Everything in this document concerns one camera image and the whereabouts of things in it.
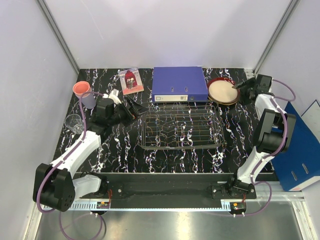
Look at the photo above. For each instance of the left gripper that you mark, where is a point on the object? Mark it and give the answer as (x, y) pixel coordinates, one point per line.
(135, 109)

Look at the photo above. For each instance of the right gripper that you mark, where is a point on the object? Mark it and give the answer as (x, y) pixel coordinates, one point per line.
(249, 83)

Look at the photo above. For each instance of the red rimmed cream plate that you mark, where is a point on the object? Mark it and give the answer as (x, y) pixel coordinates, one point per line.
(220, 89)

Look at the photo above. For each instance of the cream floral plate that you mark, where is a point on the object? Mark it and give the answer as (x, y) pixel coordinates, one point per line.
(223, 103)

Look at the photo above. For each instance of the lavender plastic cup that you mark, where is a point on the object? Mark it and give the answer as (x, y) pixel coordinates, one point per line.
(88, 100)

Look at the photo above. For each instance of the clear glass tumbler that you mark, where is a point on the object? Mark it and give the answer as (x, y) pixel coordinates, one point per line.
(74, 123)

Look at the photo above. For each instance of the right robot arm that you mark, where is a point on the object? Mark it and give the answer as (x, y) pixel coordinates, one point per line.
(272, 135)

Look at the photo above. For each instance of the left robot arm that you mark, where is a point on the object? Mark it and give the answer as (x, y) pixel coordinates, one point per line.
(55, 187)

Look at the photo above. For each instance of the red illustrated booklet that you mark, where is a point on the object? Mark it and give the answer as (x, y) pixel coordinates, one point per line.
(130, 81)

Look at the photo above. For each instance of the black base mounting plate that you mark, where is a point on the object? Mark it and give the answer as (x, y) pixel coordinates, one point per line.
(155, 191)

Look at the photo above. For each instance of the blue folder outside cell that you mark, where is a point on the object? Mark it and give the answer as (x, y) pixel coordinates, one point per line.
(299, 166)

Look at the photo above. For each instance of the blue ring binder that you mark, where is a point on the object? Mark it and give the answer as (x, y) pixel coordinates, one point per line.
(179, 84)

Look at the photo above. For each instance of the black wire dish rack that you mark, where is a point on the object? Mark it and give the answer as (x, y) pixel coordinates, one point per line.
(181, 126)

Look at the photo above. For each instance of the white cable duct rail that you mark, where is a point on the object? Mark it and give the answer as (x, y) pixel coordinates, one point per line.
(90, 206)

